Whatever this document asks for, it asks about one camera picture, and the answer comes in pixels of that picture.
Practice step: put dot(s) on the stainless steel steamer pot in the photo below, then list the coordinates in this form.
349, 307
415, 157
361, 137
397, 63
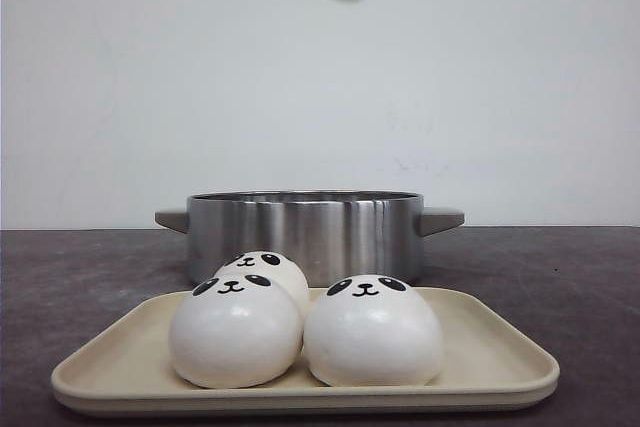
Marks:
329, 234

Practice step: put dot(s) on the beige rectangular tray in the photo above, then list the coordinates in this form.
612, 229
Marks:
126, 371

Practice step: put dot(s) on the white panda bun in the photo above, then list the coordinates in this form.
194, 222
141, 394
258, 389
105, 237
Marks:
277, 267
235, 331
373, 330

